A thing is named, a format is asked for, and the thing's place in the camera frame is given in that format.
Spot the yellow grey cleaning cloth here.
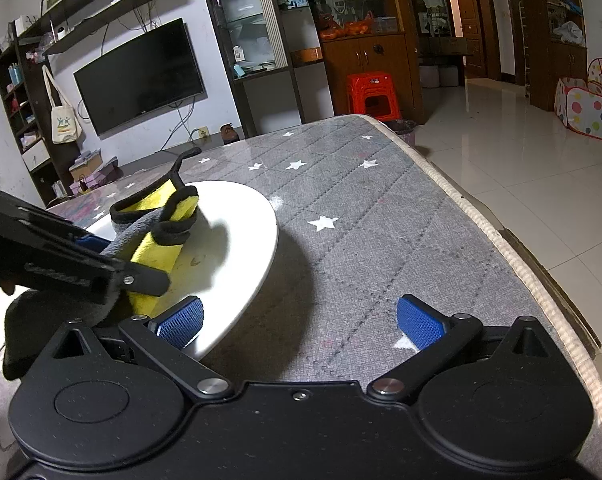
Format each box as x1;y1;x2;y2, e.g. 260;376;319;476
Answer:
0;160;199;380

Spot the white shallow bowl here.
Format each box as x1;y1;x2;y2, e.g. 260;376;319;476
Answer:
69;176;278;358

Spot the white tote bag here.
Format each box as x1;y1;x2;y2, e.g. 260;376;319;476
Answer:
42;65;83;144

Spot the brown shoe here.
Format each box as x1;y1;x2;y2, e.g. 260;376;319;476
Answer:
220;124;240;145

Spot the black left bookshelf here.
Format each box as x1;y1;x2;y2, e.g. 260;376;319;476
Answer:
0;23;80;206

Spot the red plastic stool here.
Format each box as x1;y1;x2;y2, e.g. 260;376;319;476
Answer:
347;70;402;122

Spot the polka dot play tent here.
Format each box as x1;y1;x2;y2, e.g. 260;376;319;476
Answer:
554;58;602;140

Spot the black glass display shelf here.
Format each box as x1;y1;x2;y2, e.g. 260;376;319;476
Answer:
205;0;335;138

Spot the dark wooden cabinet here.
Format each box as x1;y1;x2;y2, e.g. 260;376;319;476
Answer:
309;0;425;124

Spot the black wall television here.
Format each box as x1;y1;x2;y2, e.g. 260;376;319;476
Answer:
74;18;205;136

